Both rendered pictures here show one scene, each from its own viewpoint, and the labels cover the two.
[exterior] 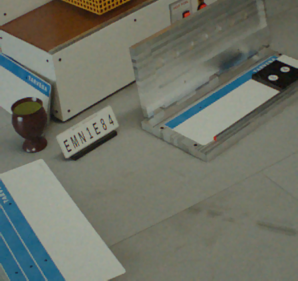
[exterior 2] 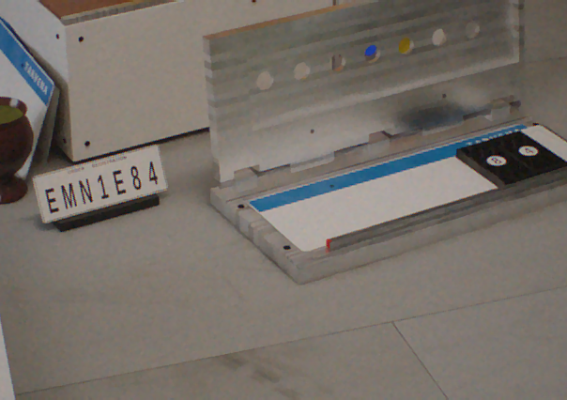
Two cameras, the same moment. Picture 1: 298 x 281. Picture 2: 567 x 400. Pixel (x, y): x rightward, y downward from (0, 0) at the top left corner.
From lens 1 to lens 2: 0.37 m
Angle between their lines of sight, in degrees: 9
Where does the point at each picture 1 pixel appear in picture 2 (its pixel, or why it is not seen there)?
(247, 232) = not seen: outside the picture
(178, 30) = (315, 26)
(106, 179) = (99, 274)
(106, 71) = (179, 86)
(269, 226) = not seen: outside the picture
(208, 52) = (376, 87)
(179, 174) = (237, 293)
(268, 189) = (391, 357)
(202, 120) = (323, 208)
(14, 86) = (3, 80)
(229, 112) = (382, 205)
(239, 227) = not seen: outside the picture
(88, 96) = (132, 127)
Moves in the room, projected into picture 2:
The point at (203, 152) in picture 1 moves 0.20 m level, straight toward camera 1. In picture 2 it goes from (294, 264) to (247, 367)
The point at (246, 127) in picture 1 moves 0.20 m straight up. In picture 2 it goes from (400, 238) to (406, 75)
